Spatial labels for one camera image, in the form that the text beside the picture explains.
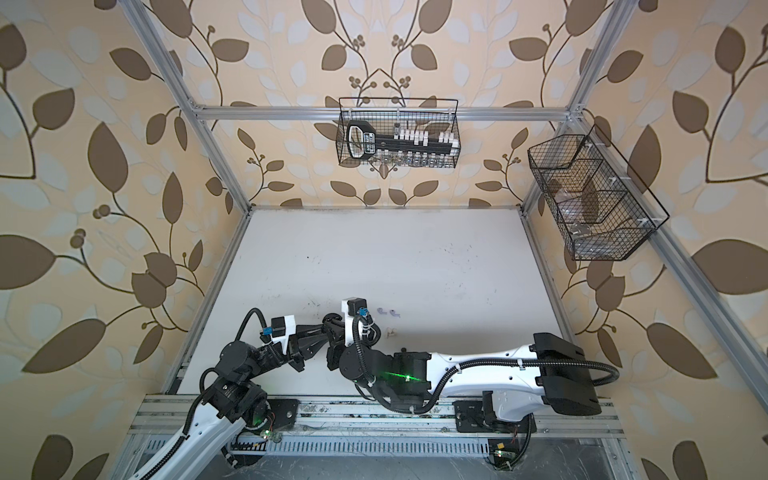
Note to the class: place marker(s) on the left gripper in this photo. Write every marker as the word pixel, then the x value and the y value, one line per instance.
pixel 299 344

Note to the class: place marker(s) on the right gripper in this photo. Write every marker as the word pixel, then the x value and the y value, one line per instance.
pixel 336 345

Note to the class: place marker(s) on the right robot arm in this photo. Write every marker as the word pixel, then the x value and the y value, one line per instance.
pixel 549 372

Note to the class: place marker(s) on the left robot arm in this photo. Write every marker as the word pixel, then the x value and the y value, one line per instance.
pixel 233 401

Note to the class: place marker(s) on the black tool in basket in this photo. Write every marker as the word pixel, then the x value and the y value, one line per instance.
pixel 363 141

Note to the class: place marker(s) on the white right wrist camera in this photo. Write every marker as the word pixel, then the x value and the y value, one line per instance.
pixel 350 307

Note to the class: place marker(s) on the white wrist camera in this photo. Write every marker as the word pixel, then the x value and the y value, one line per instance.
pixel 279 331
pixel 350 307

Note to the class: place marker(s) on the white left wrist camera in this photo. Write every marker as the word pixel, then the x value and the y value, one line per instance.
pixel 279 331

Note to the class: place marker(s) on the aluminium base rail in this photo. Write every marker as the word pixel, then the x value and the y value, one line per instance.
pixel 347 416

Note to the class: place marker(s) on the back wall wire basket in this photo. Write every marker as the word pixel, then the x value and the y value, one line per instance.
pixel 433 114

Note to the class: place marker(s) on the wall wire basket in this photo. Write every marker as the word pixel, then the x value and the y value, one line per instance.
pixel 604 211
pixel 433 114

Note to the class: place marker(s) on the right wall wire basket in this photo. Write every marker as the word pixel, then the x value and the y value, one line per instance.
pixel 604 211

